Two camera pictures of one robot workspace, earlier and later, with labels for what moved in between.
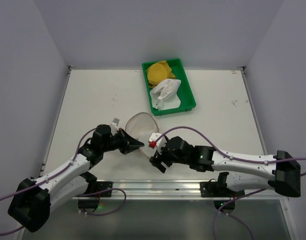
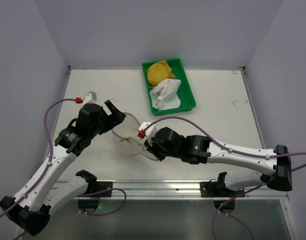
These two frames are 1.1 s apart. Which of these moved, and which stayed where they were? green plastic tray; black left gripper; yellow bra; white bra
Moved: black left gripper
Stayed: green plastic tray; white bra; yellow bra
